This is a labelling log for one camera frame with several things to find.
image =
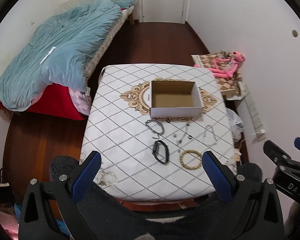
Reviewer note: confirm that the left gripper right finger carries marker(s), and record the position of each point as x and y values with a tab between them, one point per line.
253	210

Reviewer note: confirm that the checkered brown side cushion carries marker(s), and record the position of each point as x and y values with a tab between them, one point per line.
230	87

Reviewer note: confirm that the bed with red sheet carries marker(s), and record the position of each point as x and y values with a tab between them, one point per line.
68	103

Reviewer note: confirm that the white plastic bag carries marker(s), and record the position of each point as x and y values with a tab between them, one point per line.
236	125

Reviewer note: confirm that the patterned white tablecloth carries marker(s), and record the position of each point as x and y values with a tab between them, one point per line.
120	128

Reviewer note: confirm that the pink panther plush toy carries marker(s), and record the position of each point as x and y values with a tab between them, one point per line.
222	64

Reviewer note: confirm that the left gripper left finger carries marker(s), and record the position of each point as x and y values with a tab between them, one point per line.
37	220

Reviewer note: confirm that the white door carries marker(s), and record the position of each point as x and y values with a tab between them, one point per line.
163	11

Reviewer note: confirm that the white cardboard box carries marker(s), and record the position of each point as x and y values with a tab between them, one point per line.
174	99

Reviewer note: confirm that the white power strip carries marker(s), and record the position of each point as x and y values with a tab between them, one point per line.
259	131

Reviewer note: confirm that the black wristband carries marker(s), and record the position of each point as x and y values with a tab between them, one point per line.
161	152

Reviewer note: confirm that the teal blue duvet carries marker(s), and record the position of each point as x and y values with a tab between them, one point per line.
58	52

